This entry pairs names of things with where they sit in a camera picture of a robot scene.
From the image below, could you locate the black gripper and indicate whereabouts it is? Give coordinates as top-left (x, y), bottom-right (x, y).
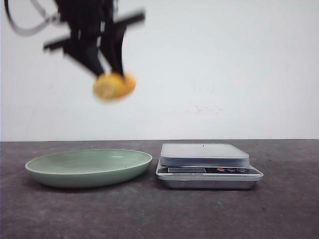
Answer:
top-left (43, 0), bottom-right (146, 77)

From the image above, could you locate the yellow corn cob piece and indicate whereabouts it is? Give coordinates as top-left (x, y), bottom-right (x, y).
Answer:
top-left (92, 72), bottom-right (136, 101)

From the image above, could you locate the green oval plate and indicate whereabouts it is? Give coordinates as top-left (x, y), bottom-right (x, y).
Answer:
top-left (25, 149), bottom-right (153, 189)

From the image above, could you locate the silver digital kitchen scale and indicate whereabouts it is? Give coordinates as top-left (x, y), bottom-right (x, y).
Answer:
top-left (156, 143), bottom-right (264, 189)

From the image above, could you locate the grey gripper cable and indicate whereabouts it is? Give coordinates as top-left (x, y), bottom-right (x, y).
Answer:
top-left (4, 0), bottom-right (62, 36)

